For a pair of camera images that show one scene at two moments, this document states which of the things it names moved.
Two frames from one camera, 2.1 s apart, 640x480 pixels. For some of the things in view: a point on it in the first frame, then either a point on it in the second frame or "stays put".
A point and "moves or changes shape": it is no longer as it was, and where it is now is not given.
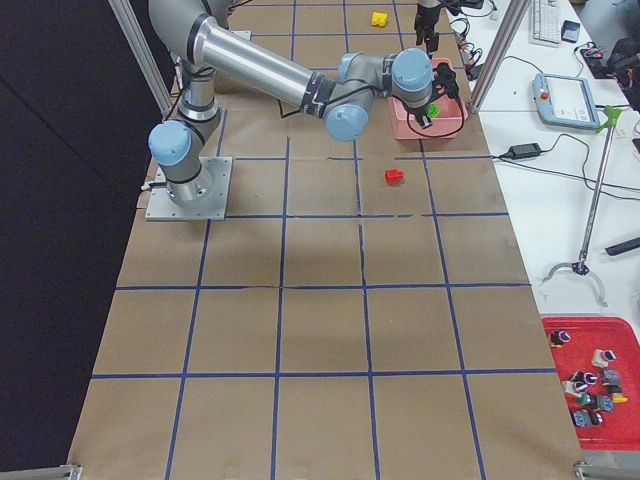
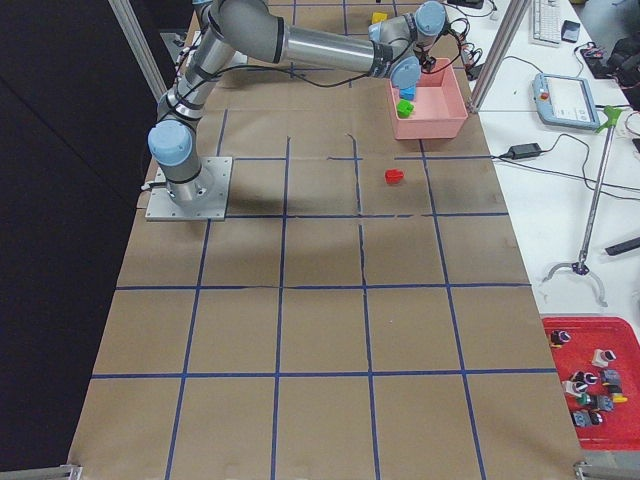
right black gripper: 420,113 -> 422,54
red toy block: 393,176 stays put
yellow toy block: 379,18 stays put
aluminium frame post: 501,48 stays put
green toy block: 433,110 moves or changes shape
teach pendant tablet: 565,101 stays put
